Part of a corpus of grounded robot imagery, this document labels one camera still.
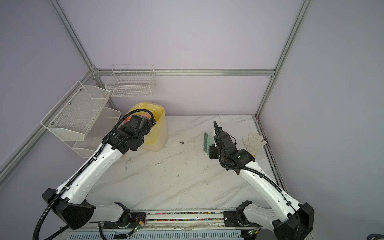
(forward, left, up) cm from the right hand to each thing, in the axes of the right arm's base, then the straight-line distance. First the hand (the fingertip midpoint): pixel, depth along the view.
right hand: (211, 146), depth 77 cm
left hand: (+3, +42, +12) cm, 44 cm away
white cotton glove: (+17, -33, -23) cm, 44 cm away
